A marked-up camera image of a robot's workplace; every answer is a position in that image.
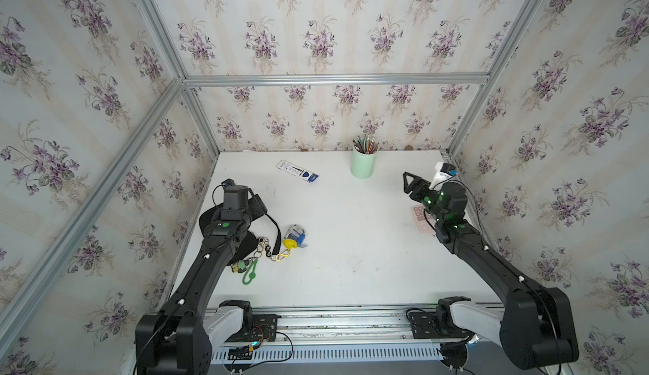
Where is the coloured pencils bunch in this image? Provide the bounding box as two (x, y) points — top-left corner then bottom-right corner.
(353, 135), (379, 155)

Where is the green charm keychain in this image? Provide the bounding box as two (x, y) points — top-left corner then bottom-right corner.
(232, 258), (258, 285)

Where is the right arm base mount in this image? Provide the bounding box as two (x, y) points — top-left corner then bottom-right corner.
(405, 297), (505, 346)

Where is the pink calculator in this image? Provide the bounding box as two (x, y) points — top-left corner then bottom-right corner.
(412, 205), (434, 234)

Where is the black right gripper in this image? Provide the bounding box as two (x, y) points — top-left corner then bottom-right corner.
(403, 169), (446, 226)

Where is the aluminium frame profile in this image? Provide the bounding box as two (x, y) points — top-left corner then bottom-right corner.
(184, 72), (491, 88)

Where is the black knitted shoulder bag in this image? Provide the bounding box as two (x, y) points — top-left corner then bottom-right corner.
(199, 204), (282, 266)

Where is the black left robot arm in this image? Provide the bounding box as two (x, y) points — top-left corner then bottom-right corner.
(134, 179), (267, 374)

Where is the green pencil cup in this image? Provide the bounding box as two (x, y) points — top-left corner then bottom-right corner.
(350, 149), (377, 180)

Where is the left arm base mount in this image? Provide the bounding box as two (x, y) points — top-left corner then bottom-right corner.
(204, 300), (279, 347)

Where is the yellow blue plush keychain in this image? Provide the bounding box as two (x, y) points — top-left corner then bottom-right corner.
(282, 225), (307, 250)

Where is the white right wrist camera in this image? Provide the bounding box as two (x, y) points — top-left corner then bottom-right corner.
(429, 161), (457, 190)

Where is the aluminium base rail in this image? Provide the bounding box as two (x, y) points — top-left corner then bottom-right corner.
(211, 305), (481, 371)

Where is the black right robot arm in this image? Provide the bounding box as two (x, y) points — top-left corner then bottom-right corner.
(402, 164), (580, 370)

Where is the small circuit board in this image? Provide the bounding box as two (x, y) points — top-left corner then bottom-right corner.
(227, 342), (260, 361)

